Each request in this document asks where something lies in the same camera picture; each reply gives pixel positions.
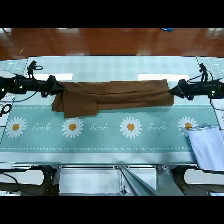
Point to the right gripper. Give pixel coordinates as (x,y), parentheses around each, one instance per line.
(181,89)

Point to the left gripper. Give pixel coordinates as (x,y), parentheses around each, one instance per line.
(51,86)

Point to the brown shirt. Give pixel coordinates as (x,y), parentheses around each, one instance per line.
(113,95)

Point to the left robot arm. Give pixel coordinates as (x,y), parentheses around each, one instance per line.
(23,84)

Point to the white garment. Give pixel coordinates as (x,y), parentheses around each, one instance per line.
(208,148)

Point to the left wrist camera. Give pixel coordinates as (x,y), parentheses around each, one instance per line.
(31,68)

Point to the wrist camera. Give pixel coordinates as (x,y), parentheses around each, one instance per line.
(203,71)
(31,68)

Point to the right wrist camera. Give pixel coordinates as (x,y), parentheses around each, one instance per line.
(203,71)

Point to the silver frame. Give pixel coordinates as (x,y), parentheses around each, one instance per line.
(100,180)

